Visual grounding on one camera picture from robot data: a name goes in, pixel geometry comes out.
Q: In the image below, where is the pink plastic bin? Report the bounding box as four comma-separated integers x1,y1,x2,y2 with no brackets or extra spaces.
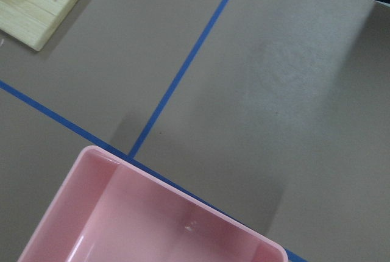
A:
19,146,288,261

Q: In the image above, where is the bamboo cutting board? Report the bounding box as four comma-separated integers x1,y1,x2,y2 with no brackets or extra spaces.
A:
1,0,78,51

